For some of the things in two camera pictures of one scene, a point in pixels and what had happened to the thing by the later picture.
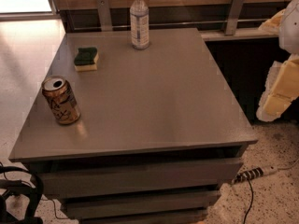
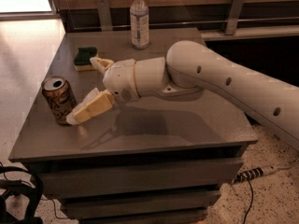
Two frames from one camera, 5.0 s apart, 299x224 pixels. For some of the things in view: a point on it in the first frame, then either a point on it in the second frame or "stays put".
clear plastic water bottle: x=139 y=21 stays put
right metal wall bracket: x=234 y=12 stays put
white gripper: x=290 y=32 to x=120 y=79
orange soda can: x=62 y=100 stays put
